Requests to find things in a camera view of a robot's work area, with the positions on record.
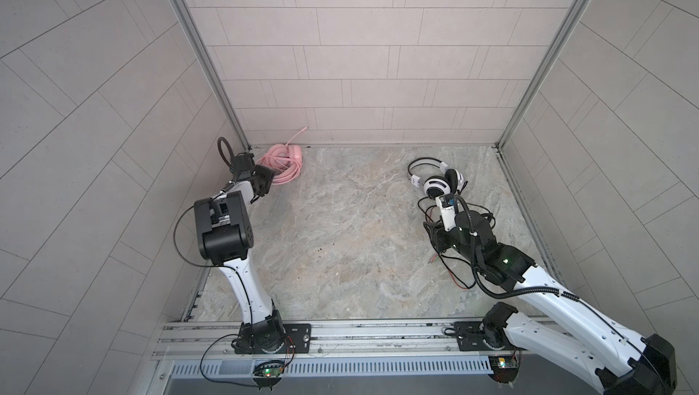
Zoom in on white black headphones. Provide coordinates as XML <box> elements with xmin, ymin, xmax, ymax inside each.
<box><xmin>407</xmin><ymin>157</ymin><xmax>468</xmax><ymax>200</ymax></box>

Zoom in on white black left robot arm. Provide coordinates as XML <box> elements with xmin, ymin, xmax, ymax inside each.
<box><xmin>194</xmin><ymin>152</ymin><xmax>286</xmax><ymax>354</ymax></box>

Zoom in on right circuit board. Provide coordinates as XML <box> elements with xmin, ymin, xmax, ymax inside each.
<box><xmin>488</xmin><ymin>356</ymin><xmax>520</xmax><ymax>385</ymax></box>

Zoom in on left circuit board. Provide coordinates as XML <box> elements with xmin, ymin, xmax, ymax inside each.
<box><xmin>252</xmin><ymin>360</ymin><xmax>286</xmax><ymax>380</ymax></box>

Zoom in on circuit board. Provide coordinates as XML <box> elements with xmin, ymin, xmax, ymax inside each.
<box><xmin>252</xmin><ymin>360</ymin><xmax>286</xmax><ymax>380</ymax></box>
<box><xmin>488</xmin><ymin>356</ymin><xmax>520</xmax><ymax>385</ymax></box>

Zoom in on aluminium corner post right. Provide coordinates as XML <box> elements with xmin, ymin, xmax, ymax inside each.
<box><xmin>496</xmin><ymin>0</ymin><xmax>615</xmax><ymax>149</ymax></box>

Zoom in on aluminium corner post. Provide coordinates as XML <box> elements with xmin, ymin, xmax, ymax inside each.
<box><xmin>169</xmin><ymin>0</ymin><xmax>251</xmax><ymax>150</ymax></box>
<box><xmin>496</xmin><ymin>0</ymin><xmax>615</xmax><ymax>149</ymax></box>

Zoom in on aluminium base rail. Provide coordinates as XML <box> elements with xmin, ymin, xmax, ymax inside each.
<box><xmin>154</xmin><ymin>317</ymin><xmax>512</xmax><ymax>360</ymax></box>

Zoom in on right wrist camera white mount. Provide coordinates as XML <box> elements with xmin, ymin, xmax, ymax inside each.
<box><xmin>435</xmin><ymin>194</ymin><xmax>459</xmax><ymax>232</ymax></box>

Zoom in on pink headphones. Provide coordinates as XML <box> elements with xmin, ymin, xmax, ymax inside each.
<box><xmin>257</xmin><ymin>144</ymin><xmax>303</xmax><ymax>186</ymax></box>

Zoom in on black red braided cable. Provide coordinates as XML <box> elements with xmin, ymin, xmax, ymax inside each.
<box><xmin>417</xmin><ymin>195</ymin><xmax>495</xmax><ymax>291</ymax></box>

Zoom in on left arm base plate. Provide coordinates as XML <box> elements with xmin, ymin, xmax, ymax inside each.
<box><xmin>231</xmin><ymin>322</ymin><xmax>312</xmax><ymax>354</ymax></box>

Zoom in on aluminium corner post left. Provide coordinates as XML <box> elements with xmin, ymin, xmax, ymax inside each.
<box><xmin>169</xmin><ymin>0</ymin><xmax>251</xmax><ymax>150</ymax></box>

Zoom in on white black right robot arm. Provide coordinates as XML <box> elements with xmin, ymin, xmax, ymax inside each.
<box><xmin>423</xmin><ymin>209</ymin><xmax>677</xmax><ymax>394</ymax></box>

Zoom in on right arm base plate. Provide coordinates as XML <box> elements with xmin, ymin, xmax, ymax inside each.
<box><xmin>444</xmin><ymin>321</ymin><xmax>517</xmax><ymax>352</ymax></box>

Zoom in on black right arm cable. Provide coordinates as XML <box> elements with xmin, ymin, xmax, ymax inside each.
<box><xmin>450</xmin><ymin>194</ymin><xmax>656</xmax><ymax>374</ymax></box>

